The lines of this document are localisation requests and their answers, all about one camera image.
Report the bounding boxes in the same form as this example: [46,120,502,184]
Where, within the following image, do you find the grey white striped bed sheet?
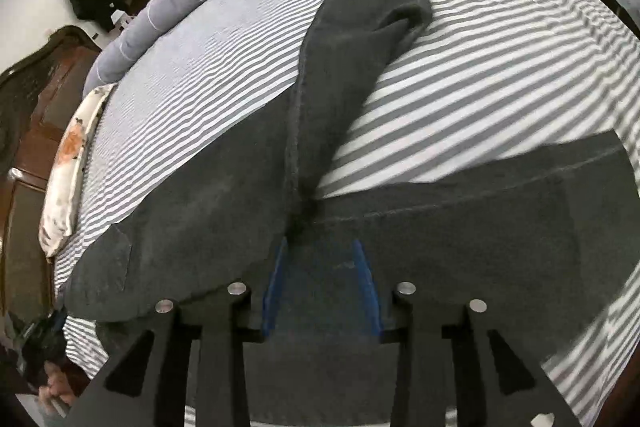
[52,0,640,427]

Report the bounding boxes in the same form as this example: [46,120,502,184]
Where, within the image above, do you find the cream floral pillow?
[40,83,116,258]

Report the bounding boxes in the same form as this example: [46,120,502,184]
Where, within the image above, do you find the person's left hand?
[39,359,78,414]

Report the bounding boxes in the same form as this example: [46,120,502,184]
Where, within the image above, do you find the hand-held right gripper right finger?
[351,238,583,427]

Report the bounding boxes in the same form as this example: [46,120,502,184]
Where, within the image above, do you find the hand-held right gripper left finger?
[65,237,289,427]

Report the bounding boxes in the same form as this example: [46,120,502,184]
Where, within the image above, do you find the carved dark wooden headboard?
[0,24,103,308]

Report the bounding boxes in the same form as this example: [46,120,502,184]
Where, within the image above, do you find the dark grey denim pants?
[65,0,638,427]

